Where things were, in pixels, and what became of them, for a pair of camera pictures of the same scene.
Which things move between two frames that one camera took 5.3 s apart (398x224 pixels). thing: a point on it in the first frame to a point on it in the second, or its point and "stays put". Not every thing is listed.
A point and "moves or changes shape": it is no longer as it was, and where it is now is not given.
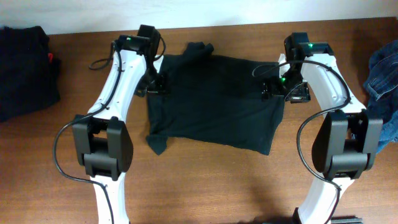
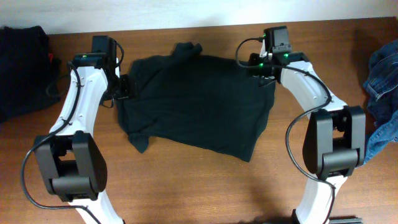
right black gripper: x=303 y=96 to x=255 y=68
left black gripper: x=161 y=88 to x=130 y=89
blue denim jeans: x=382 y=86 stays put
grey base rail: x=347 y=219 stays put
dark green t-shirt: x=215 y=99 moves or changes shape
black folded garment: x=29 y=76 stays put
